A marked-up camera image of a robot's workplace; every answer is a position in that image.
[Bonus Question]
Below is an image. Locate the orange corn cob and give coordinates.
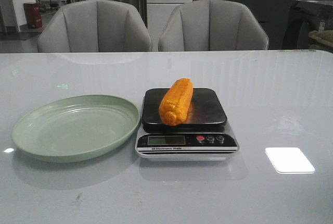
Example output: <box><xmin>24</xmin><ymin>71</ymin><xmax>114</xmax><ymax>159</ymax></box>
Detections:
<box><xmin>159</xmin><ymin>78</ymin><xmax>193</xmax><ymax>126</ymax></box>

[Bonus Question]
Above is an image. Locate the black and silver kitchen scale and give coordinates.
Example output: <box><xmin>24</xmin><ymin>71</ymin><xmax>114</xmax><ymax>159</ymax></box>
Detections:
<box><xmin>135</xmin><ymin>88</ymin><xmax>239</xmax><ymax>161</ymax></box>

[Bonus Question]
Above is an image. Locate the grey upholstered chair right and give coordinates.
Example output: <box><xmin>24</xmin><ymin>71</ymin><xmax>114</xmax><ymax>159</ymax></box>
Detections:
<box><xmin>158</xmin><ymin>0</ymin><xmax>269</xmax><ymax>52</ymax></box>

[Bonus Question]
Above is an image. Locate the grey upholstered chair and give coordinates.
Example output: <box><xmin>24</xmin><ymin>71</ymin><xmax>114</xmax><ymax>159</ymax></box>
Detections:
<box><xmin>37</xmin><ymin>0</ymin><xmax>152</xmax><ymax>53</ymax></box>
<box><xmin>158</xmin><ymin>0</ymin><xmax>269</xmax><ymax>52</ymax></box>

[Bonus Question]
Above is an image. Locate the grey upholstered chair left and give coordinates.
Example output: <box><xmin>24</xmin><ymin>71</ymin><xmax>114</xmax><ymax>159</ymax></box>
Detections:
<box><xmin>37</xmin><ymin>0</ymin><xmax>152</xmax><ymax>53</ymax></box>

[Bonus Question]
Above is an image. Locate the pale green plate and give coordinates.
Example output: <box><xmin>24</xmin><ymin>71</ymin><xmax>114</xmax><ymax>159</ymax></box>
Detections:
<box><xmin>12</xmin><ymin>95</ymin><xmax>140</xmax><ymax>163</ymax></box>

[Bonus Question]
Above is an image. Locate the red bin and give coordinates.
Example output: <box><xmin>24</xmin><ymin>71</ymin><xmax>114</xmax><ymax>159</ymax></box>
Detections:
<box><xmin>23</xmin><ymin>2</ymin><xmax>43</xmax><ymax>29</ymax></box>

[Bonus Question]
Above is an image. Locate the black washing machine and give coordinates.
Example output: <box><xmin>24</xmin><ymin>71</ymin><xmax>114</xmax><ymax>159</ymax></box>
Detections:
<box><xmin>282</xmin><ymin>0</ymin><xmax>332</xmax><ymax>49</ymax></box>

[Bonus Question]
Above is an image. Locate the beige folded cloth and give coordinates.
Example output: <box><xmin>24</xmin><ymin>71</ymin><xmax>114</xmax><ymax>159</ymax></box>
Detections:
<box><xmin>309</xmin><ymin>30</ymin><xmax>333</xmax><ymax>53</ymax></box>

